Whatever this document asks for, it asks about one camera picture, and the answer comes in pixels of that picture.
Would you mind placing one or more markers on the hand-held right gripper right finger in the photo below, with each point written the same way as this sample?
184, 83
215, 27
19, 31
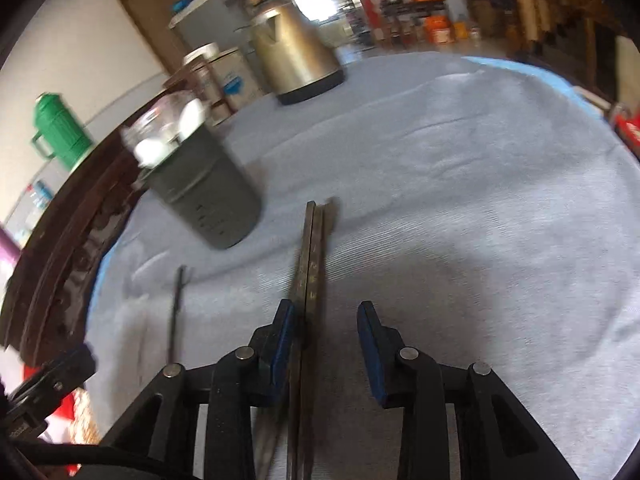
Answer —
372, 355

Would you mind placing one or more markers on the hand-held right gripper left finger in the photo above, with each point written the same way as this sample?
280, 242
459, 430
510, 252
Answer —
282, 345

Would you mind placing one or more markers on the dark chopstick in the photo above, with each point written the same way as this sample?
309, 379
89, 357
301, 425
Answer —
306, 260
177, 310
320, 260

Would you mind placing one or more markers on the dark grey utensil holder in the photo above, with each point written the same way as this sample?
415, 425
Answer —
210, 200

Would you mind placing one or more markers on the red paper bag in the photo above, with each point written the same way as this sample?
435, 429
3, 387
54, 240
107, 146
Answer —
75, 410

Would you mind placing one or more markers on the purple thermos bottle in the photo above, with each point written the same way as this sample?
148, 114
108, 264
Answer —
6, 255

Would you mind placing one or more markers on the plastic water bottle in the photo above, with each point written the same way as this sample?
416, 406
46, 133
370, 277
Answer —
40, 197

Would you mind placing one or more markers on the grey table cloth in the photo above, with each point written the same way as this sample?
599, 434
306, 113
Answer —
425, 185

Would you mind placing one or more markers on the green thermos jug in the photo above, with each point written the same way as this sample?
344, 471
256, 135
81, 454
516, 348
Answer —
60, 130

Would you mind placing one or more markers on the plastic-wrapped glass bowl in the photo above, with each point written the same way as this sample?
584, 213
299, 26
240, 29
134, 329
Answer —
155, 117

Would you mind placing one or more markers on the golden electric kettle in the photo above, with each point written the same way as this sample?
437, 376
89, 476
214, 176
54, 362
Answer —
295, 55

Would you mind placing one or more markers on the blue table cloth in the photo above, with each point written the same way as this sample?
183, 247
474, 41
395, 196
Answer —
540, 77

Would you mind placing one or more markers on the tall orange box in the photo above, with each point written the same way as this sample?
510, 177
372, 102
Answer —
440, 30

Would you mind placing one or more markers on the grey refrigerator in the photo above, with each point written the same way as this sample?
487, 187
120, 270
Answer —
210, 15

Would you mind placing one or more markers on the red child chair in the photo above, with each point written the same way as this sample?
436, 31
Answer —
627, 127

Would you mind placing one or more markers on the wooden side table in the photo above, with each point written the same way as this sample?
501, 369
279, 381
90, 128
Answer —
415, 15

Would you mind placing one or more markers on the brown door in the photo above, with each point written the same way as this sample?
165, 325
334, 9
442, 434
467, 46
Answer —
150, 15

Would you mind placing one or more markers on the wooden staircase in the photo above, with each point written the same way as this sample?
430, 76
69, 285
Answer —
560, 5

